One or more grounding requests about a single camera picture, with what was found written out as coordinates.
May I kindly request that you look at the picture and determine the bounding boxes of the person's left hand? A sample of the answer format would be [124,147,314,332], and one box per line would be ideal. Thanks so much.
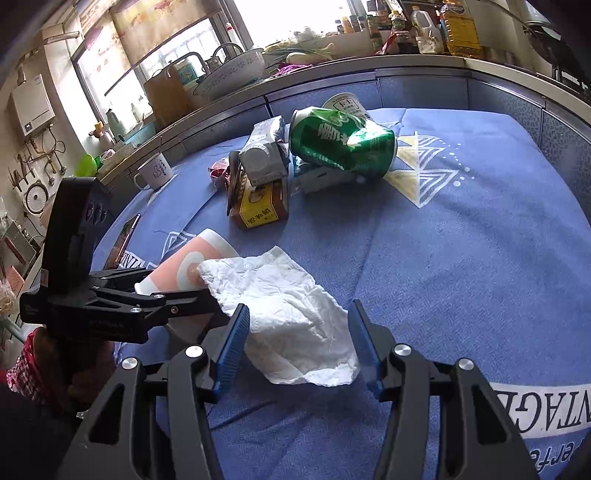
[33,327,117,409]

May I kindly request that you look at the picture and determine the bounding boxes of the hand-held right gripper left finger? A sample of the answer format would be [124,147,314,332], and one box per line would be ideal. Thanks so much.
[55,302,252,480]

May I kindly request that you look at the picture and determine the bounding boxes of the white water heater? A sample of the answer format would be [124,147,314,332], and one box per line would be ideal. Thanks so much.
[11,74,57,137]

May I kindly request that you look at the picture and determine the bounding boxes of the person's left forearm plaid sleeve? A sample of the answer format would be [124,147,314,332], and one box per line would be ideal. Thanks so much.
[6,330,49,406]

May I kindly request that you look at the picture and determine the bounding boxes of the blue printed tablecloth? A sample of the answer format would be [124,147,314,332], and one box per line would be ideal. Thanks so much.
[90,107,591,480]

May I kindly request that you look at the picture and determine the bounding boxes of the patterned roller blind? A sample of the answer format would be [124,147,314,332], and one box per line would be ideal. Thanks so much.
[78,0,241,63]

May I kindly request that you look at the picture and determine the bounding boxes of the brown cardboard box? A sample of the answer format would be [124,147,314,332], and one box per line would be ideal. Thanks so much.
[231,178,290,230]

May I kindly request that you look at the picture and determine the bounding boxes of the crushed green can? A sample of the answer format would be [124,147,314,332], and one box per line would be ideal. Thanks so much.
[288,107,398,179]

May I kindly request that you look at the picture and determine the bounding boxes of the row of condiment bottles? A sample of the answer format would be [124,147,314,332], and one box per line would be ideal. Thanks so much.
[336,0,416,54]

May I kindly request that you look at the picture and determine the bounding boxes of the white tissue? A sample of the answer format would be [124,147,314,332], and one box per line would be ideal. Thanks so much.
[198,246,361,387]

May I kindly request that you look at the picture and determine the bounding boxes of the grey milk carton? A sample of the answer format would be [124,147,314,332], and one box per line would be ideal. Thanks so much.
[239,116,293,186]

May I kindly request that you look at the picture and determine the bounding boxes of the teal canister with handle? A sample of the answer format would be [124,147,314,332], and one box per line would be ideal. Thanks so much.
[168,52,209,88]

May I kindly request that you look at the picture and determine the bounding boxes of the white enamel mug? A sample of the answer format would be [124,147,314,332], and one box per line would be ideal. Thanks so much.
[134,154,174,190]

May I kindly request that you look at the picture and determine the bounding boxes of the dark flat wrapper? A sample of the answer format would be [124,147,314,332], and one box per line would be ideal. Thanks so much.
[226,151,245,217]

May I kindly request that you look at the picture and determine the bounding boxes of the white enamel basin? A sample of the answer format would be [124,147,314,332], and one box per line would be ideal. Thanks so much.
[193,48,267,100]

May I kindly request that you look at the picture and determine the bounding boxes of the dark red snack wrapper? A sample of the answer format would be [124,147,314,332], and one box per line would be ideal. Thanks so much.
[208,157,232,189]

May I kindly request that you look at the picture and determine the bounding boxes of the clear plastic oil jug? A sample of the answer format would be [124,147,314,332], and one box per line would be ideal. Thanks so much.
[410,6,445,54]

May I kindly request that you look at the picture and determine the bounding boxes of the green plastic ladle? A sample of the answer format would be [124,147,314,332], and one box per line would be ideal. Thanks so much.
[75,154,103,177]

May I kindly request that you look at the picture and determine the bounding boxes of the round kitchen scale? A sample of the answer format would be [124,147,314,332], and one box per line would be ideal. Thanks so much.
[25,182,46,214]

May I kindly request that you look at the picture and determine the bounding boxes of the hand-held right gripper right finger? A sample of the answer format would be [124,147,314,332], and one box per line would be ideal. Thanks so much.
[347,299,541,480]

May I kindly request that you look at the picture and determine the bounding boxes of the smartphone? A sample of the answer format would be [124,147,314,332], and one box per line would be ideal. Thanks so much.
[104,213,141,271]

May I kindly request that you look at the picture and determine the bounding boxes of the large yellow oil bottle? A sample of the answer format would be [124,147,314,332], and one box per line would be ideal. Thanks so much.
[441,0,484,59]

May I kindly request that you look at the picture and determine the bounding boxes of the steel kettle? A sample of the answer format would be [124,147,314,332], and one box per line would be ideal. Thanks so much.
[210,42,245,70]

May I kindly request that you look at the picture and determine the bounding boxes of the black wok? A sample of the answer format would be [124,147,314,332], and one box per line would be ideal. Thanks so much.
[522,21,591,89]

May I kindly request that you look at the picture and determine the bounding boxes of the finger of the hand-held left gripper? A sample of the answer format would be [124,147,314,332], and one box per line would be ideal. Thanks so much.
[88,268,158,291]
[92,287,228,329]

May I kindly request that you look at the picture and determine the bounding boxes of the wooden cutting board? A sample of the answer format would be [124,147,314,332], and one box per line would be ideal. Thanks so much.
[144,69,191,131]

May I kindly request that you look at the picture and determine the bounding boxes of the white paper cup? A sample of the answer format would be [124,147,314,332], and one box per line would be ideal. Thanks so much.
[322,92,373,121]

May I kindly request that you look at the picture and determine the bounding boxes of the pink paper cup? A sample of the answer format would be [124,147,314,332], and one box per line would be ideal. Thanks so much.
[135,228,238,297]

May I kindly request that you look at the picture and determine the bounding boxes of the green onions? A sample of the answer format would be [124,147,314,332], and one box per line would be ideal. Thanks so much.
[265,43,334,59]

